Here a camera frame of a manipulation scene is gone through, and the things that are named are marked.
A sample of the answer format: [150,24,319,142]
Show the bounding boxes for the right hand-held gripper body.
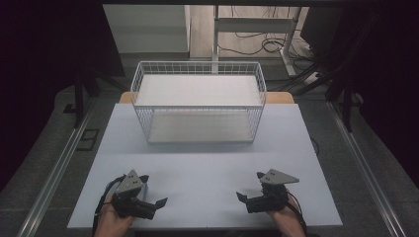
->
[245,168,300,214]

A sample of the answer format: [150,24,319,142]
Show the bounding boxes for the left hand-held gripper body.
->
[110,169,156,221]

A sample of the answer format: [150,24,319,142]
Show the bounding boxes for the person's right hand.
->
[266,195,306,237]

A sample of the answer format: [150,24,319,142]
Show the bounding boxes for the person's left hand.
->
[93,193,134,237]

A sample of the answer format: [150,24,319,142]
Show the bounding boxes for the wooden table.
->
[118,91,295,106]

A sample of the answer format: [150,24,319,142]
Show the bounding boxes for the black stand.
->
[325,63,356,133]
[72,63,130,130]

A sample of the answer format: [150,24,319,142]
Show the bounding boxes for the white power strip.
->
[302,71,321,86]

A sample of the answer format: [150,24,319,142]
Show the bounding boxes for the black curtain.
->
[0,0,126,192]
[315,4,419,191]

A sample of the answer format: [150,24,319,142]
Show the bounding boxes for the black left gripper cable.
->
[91,174,128,237]

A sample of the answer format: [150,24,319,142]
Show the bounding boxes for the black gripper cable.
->
[91,174,128,237]
[286,193,309,237]

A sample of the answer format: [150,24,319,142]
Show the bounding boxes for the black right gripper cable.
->
[286,193,309,237]

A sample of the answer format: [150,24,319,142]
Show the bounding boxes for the black floor frame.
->
[75,127,101,153]

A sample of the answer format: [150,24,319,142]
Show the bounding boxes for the aluminium rail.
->
[325,100,407,237]
[16,98,97,237]

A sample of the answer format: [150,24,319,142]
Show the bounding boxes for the white wire basket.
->
[129,60,268,145]

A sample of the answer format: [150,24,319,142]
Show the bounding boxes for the black floor cables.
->
[218,5,318,62]

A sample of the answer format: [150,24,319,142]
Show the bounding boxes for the white desk frame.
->
[211,4,302,79]

